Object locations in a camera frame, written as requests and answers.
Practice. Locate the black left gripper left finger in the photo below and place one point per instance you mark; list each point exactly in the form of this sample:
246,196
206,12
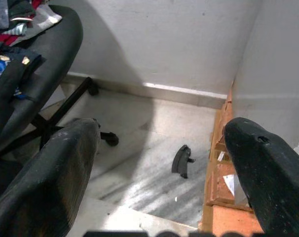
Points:
41,185

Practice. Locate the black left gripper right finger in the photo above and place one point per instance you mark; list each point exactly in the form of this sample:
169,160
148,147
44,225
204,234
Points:
275,185

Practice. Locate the orange brick fridge stand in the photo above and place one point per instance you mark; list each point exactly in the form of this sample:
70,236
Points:
228,219

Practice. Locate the grey fridge body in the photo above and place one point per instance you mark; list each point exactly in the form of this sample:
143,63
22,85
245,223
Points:
275,74

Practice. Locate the white paper scrap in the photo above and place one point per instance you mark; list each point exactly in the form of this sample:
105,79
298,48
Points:
232,184

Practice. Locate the black curved plastic piece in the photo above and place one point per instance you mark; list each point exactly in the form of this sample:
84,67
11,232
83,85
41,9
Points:
177,160

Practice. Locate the black office chair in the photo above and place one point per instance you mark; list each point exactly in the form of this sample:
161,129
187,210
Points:
58,49

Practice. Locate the grey red clothes pile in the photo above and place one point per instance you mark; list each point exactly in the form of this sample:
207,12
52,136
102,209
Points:
21,17

